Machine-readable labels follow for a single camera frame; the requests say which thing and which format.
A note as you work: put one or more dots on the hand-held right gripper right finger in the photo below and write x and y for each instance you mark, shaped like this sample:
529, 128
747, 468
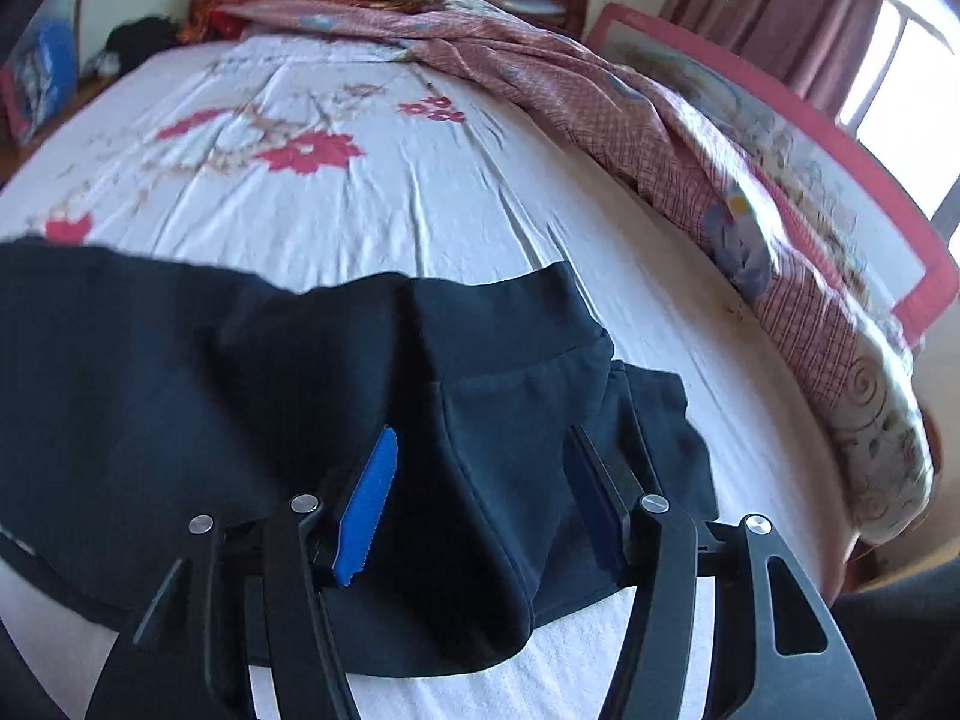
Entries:
606, 499

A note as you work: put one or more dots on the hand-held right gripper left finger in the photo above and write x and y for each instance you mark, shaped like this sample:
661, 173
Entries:
365, 502

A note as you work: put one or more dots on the dark navy pants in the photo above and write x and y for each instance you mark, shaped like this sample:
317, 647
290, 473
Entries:
225, 390

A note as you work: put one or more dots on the white floral bed sheet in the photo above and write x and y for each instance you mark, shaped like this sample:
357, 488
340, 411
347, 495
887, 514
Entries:
360, 187

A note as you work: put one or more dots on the pink plaid quilt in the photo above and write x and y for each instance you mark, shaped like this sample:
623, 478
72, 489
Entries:
675, 165

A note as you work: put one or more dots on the window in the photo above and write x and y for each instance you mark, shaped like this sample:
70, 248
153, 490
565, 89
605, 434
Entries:
911, 82

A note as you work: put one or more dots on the black cloth bundle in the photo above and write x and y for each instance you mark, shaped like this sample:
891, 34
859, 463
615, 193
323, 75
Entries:
139, 36

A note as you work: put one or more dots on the pink curtain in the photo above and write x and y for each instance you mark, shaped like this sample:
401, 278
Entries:
780, 7

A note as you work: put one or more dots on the blue and red bag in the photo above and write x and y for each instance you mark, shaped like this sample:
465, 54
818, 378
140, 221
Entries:
37, 75

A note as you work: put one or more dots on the pink bed guard rail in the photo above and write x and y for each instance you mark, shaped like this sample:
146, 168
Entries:
825, 165

